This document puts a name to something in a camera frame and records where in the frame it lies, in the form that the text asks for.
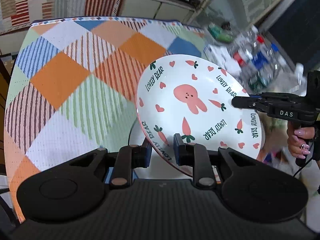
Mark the white lovely bear plate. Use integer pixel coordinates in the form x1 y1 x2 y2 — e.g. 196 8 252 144
135 54 263 176

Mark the person right hand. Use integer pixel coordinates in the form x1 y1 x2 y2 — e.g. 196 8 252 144
287 122 315 159

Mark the water bottle white cap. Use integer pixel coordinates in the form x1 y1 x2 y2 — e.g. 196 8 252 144
248 56 286 93

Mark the water bottle blue cap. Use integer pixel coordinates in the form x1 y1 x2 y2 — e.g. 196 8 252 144
252 43 279 70

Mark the water bottle red cap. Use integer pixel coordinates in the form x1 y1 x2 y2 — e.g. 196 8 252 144
232 35 265 68

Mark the patchwork tablecloth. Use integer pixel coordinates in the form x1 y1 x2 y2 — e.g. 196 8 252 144
2 17 204 221

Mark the white tissue pack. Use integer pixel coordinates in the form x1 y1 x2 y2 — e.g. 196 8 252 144
203 44 241 76

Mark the green plastic basket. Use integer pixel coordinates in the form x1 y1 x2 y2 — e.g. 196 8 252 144
207 23 234 43

